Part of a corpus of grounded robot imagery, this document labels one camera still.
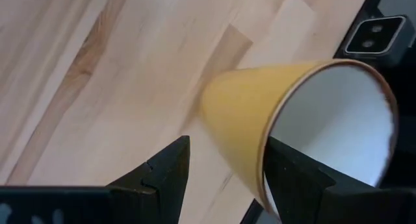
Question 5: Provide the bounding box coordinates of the yellow mug with white inside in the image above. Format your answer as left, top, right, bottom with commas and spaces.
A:
198, 57, 400, 218

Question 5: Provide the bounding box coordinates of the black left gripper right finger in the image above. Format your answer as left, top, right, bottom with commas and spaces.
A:
263, 136, 416, 224

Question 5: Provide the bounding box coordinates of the small black depth camera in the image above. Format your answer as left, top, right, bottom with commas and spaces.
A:
333, 14, 416, 69

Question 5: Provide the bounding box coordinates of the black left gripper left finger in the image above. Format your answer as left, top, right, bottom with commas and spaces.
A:
0, 135, 191, 224

